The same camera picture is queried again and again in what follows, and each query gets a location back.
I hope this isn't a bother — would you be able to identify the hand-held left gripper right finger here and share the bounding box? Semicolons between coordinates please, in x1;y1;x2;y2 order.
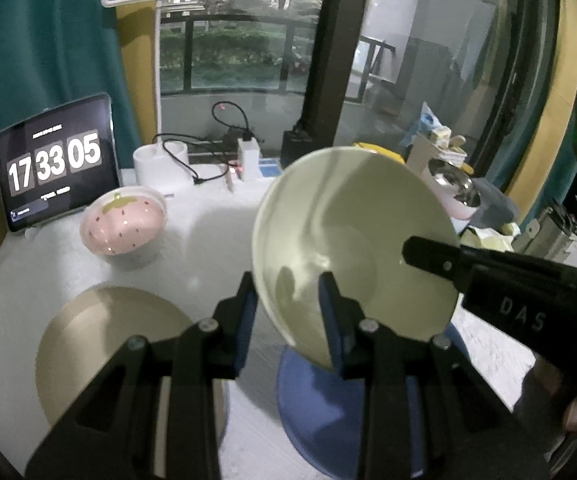
318;271;551;480

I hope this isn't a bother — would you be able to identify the pink steel-lined bowl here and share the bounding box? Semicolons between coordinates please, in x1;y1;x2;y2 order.
428;159;483;221

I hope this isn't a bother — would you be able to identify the tablet showing clock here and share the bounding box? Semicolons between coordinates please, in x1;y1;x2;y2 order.
0;92;122;233

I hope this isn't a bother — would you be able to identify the blue plate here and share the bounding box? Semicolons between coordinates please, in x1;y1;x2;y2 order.
276;325;471;480

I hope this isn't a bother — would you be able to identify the pink strawberry bowl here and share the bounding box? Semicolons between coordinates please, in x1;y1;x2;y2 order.
79;185;169;271

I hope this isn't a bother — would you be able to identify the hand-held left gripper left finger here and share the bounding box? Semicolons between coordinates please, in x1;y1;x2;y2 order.
24;271;260;480

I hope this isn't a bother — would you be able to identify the cream bowl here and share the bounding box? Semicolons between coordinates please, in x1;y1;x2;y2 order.
252;146;461;372

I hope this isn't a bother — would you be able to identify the beige plate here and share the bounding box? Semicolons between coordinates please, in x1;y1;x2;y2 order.
35;286;232;466

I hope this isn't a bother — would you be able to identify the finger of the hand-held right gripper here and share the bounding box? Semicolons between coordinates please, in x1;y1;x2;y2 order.
402;235;475;294

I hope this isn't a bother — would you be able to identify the teal curtain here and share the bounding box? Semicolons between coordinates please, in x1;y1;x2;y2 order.
485;15;577;202
0;0;142;181

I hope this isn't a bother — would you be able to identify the black window frame post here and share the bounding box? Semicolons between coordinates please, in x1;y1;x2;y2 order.
301;0;375;157

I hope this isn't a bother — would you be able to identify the black charger cable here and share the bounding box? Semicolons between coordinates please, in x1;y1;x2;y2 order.
152;132;230;187

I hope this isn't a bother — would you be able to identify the silver metal appliance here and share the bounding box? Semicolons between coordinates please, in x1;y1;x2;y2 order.
511;205;577;261

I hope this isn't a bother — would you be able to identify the white charger plug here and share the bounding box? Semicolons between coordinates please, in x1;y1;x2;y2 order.
237;137;262;181

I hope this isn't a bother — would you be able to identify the yellow curtain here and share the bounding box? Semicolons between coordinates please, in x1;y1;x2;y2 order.
115;0;162;147
505;0;577;221

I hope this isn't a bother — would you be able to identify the yellow patterned tissue pack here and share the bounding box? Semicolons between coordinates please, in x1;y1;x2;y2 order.
461;224;521;252

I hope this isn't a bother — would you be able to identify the black power adapter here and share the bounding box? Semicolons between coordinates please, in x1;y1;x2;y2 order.
282;130;315;168

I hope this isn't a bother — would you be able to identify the grey cloth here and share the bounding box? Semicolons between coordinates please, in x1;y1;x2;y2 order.
461;177;519;231

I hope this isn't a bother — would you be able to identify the blue snack bag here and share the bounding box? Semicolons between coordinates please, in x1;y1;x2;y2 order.
403;102;441;148

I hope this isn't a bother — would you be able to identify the balcony railing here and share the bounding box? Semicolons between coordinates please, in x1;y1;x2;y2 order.
161;12;319;93

